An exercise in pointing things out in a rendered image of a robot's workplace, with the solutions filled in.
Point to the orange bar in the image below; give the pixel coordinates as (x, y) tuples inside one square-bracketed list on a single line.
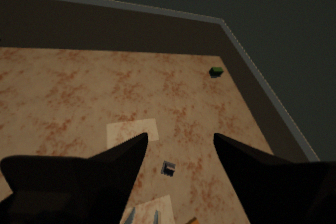
[(194, 220)]

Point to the small green block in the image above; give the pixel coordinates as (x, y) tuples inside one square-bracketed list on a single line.
[(216, 71)]

